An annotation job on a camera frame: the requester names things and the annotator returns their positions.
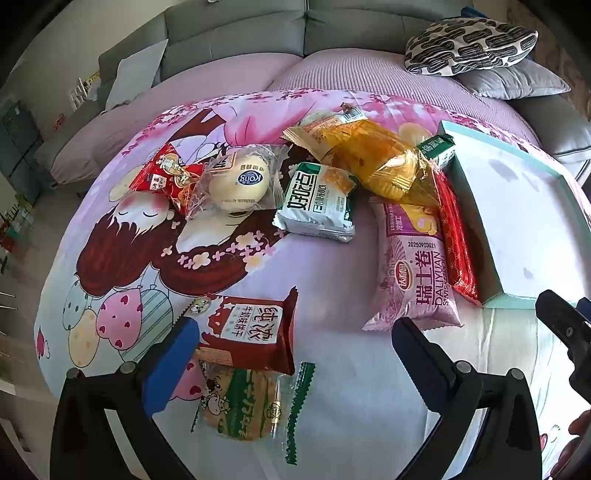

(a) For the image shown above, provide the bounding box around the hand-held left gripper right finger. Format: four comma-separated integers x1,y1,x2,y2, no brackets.
392,316,542,480

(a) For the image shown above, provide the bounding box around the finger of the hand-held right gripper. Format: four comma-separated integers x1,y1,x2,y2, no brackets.
536,288,591,356

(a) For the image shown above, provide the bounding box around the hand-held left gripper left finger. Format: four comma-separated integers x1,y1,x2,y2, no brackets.
50,316,201,480

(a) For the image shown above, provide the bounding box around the green clear wafer packet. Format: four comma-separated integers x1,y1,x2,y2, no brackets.
191,360,317,466

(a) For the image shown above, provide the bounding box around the pink swiss roll packet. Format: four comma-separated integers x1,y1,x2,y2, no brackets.
362,196,465,331

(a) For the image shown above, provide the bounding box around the dark red biscuit packet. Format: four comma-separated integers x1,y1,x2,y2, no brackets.
178,286,299,376

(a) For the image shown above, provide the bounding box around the long red snack packet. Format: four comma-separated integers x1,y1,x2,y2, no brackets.
434,174,482,302

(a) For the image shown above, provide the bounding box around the teal box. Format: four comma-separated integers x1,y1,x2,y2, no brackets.
436,120,591,309

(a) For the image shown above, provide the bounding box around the red patterned candy packet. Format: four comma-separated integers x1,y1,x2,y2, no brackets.
178,161,209,219

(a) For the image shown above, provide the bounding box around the green white cracker packet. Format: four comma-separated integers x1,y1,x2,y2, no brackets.
272,161,359,243

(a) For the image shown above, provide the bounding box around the red peanut packet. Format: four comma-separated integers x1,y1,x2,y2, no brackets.
128,142,205,217

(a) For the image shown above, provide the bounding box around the yellow clear snack bag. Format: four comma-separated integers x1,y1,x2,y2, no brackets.
323,119,440,209

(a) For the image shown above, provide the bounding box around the bun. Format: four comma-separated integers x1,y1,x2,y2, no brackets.
194,144,288,219

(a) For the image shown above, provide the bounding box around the small green packet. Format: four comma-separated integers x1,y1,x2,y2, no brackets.
416,134,459,172

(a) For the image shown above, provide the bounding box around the person's right hand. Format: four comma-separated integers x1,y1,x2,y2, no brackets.
554,408,591,468

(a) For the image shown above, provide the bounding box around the printed blanket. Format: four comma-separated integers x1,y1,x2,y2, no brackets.
32,90,591,480

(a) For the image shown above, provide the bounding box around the grey cushion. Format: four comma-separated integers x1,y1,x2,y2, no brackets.
457,58,572,100

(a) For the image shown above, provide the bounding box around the dark cabinet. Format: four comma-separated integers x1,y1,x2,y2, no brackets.
0,99,45,197

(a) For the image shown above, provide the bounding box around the lilac seat cover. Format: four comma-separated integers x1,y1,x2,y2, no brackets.
34,48,541,185

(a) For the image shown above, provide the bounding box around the black white patterned cushion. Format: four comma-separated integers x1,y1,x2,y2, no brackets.
404,16,539,77

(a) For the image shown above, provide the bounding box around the white pillow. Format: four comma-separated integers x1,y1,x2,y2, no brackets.
105,39,170,112

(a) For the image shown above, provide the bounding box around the grey sofa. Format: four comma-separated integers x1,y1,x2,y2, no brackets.
97,0,591,171

